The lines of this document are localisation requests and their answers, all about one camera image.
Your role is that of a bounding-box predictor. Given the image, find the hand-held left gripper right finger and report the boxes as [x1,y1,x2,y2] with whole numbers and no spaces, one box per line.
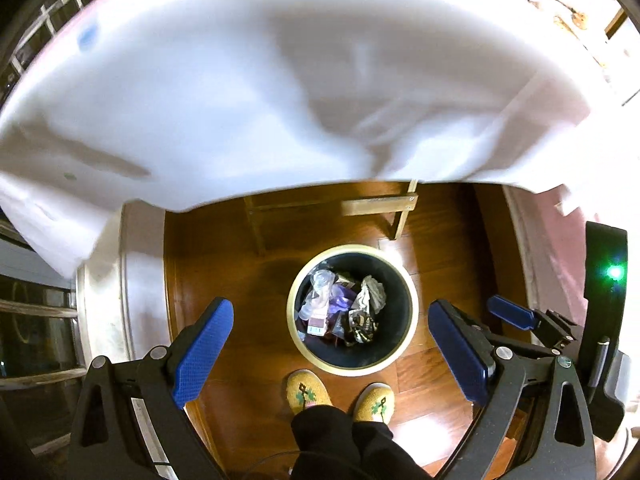
[429,299,598,480]

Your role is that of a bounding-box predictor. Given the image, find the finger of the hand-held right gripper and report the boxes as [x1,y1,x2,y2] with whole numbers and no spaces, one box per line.
[487,295,585,357]

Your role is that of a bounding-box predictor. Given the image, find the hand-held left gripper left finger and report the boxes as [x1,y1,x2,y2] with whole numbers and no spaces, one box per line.
[65,297,235,480]

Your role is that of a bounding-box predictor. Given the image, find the navy trash bin cream rim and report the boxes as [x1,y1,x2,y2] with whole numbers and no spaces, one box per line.
[286,245,420,376]

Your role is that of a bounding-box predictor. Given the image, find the black yellow wrapper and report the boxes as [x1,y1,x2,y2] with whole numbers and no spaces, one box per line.
[350,310,381,346]

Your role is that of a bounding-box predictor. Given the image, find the white plastic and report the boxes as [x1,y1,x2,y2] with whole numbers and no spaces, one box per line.
[360,275,388,311]

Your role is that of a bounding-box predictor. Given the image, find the purple bag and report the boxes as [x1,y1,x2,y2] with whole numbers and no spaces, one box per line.
[325,282,361,321]

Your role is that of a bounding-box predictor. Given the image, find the clear plastic wrapper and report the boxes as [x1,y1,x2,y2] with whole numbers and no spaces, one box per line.
[298,269,336,321]

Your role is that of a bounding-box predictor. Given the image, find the pink bed sheet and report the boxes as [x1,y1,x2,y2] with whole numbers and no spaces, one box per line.
[505,182,601,321]

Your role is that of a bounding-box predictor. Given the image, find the yellow embroidered slipper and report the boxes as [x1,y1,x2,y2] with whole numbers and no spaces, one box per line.
[352,382,396,423]
[286,369,333,415]

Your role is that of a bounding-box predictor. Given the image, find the person's right trouser leg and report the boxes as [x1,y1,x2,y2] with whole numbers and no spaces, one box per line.
[352,420,431,480]

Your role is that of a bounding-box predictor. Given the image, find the person's trouser leg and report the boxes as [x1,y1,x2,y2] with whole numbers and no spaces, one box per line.
[352,420,431,480]
[291,405,361,480]

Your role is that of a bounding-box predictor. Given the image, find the person's left trouser leg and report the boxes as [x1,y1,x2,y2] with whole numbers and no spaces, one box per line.
[291,405,361,480]

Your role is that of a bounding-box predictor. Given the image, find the steel window grille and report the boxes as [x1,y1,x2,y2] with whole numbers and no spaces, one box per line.
[0,0,126,451]

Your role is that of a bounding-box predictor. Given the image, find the cartoon printed tablecloth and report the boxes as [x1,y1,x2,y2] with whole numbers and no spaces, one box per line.
[0,0,631,278]

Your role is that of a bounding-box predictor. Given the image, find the wooden table frame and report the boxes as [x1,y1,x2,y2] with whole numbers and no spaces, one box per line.
[244,177,420,256]

